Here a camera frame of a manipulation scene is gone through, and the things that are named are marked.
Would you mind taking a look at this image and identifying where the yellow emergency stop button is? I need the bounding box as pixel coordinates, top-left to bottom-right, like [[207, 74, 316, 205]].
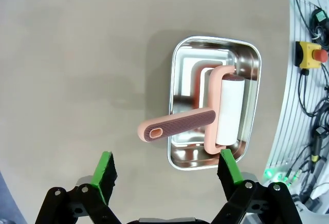
[[295, 41, 329, 70]]

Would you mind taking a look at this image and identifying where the black emergency stop cable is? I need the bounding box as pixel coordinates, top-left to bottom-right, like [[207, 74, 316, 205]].
[[299, 68, 329, 118]]

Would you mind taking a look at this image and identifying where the stainless steel rectangular container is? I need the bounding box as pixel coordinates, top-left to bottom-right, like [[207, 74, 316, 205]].
[[167, 35, 263, 172]]

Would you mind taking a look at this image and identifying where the black cable with yellow tag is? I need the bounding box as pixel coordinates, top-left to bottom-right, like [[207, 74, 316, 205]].
[[309, 131, 323, 163]]

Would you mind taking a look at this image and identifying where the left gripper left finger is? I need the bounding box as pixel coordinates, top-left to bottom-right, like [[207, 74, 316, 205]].
[[35, 151, 121, 224]]

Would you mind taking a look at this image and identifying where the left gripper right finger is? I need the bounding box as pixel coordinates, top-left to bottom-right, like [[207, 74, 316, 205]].
[[210, 148, 303, 224]]

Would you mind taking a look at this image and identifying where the pink lint roller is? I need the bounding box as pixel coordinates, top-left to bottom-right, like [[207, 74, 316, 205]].
[[137, 64, 246, 156]]

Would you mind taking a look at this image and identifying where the black power adapter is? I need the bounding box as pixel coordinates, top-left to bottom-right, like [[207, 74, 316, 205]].
[[312, 8, 328, 26]]

